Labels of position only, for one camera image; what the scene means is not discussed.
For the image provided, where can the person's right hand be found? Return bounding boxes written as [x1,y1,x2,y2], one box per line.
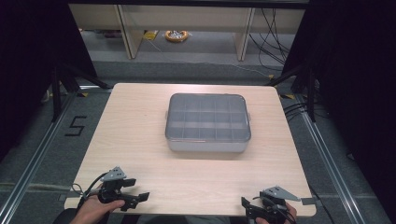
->
[255,202,299,224]

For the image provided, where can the black metal stand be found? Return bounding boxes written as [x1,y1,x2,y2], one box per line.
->
[50,61,114,123]
[263,63,319,123]

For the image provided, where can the person's left hand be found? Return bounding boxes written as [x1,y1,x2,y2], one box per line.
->
[69,193,126,224]

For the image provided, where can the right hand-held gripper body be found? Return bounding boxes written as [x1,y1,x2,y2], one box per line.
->
[259,185,302,219]

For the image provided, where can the white desk frame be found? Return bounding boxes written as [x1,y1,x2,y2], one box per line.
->
[68,3,306,62]

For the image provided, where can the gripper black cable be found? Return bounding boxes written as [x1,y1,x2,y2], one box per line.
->
[71,172,108,206]
[252,195,297,224]

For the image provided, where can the yellow packet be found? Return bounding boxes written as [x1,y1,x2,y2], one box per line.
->
[142,30,160,41]

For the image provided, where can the grey compartment storage box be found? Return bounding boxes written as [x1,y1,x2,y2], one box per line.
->
[163,92,252,153]

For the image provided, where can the black curtain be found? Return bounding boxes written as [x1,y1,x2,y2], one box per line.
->
[281,0,396,223]
[0,0,98,162]

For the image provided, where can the black floor cables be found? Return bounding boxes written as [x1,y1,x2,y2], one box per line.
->
[281,100,328,123]

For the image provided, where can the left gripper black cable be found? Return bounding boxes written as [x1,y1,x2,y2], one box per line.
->
[71,172,108,206]

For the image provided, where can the aluminium floor rail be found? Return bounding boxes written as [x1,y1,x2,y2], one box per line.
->
[297,95,363,224]
[0,92,78,224]

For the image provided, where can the bundle of black cables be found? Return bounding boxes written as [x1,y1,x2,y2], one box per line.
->
[247,7,297,73]

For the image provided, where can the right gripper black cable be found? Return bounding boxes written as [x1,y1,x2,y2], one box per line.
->
[252,195,297,224]

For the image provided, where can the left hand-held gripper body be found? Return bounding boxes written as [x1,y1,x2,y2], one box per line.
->
[97,165,128,205]

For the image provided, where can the orange tape roll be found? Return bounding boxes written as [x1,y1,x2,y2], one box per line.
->
[164,29,191,43]

